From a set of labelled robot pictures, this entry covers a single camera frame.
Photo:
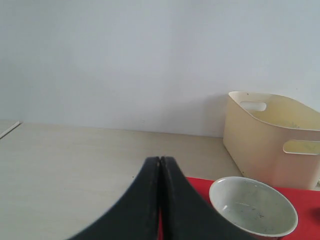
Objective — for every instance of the cream plastic bin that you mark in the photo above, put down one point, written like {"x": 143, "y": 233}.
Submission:
{"x": 273, "y": 139}

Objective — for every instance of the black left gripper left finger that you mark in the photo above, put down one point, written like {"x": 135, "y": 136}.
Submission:
{"x": 135, "y": 216}

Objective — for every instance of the white ceramic bowl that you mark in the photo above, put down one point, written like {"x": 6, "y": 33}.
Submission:
{"x": 254, "y": 207}

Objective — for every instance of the red tablecloth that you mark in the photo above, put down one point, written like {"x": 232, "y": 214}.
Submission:
{"x": 306, "y": 203}

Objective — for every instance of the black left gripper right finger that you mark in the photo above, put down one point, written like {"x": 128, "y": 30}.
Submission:
{"x": 185, "y": 215}

